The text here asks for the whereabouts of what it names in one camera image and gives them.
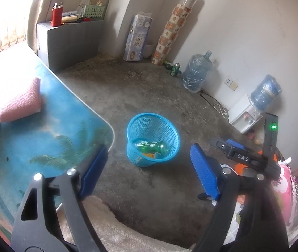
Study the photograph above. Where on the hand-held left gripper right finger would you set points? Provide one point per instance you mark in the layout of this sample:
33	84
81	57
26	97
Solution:
205	173

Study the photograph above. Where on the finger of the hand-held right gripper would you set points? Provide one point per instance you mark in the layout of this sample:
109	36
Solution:
238	155

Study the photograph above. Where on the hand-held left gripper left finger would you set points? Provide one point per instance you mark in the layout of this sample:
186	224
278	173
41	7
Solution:
93	174

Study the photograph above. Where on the blue plastic mesh basket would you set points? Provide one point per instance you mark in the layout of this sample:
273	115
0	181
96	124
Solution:
149	126

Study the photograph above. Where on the small pink shoe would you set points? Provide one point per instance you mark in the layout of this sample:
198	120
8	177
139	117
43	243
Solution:
253	136

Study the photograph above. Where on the white plastic tube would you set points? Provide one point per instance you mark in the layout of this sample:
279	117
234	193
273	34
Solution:
286	161

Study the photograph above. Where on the white water dispenser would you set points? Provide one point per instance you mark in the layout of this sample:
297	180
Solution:
243	113

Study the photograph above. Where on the wrapped blue water jug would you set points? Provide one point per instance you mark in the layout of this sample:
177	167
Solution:
265	92

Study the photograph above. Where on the pink floral blanket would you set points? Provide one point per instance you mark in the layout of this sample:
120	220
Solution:
288	191

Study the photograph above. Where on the orange snack packet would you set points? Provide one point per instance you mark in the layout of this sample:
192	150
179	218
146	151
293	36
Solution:
149	155

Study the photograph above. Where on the green plastic bottle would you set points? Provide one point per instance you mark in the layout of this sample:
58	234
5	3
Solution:
152	146

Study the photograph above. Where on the beige fleece cloth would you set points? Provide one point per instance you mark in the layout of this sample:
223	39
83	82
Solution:
128	236

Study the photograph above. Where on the empty water jug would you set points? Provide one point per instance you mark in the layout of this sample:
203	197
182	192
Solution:
197	72

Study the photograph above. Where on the pink knitted cloth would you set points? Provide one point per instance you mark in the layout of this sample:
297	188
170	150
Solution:
20	102

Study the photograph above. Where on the green drink can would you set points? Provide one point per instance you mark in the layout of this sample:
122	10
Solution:
175	69

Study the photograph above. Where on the small green glass bottle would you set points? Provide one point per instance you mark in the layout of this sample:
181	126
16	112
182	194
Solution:
167	64

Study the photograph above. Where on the grey box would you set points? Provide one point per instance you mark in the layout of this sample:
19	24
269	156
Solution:
70	42

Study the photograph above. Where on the patterned roll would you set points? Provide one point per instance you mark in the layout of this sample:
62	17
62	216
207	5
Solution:
168	35

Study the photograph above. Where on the toilet paper pack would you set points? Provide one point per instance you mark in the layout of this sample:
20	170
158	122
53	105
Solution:
137	38

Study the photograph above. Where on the red tape roll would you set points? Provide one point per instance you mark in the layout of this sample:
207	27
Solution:
87	19

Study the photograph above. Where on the small green storage basket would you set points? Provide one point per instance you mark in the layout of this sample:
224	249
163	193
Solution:
93	11

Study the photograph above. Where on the window railing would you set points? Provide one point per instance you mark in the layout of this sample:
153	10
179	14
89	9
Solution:
2	39

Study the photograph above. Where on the red thermos flask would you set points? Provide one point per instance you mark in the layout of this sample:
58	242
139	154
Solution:
57	14

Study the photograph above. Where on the clear bag with sticks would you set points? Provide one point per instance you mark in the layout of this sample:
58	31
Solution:
91	0

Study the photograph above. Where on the beige curtain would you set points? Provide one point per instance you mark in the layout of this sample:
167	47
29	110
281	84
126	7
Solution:
40	5

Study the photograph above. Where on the wall socket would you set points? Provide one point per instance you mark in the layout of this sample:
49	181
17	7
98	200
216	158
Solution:
230	83

